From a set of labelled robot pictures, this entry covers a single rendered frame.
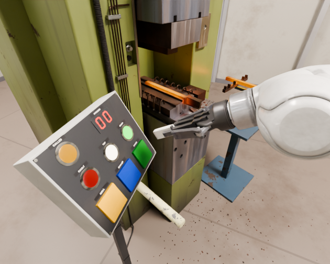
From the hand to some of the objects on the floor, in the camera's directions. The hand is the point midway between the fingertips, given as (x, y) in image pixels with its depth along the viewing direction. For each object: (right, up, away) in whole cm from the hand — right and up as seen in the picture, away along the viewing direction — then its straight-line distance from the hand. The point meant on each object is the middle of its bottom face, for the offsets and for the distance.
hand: (165, 132), depth 58 cm
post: (-23, -90, +67) cm, 115 cm away
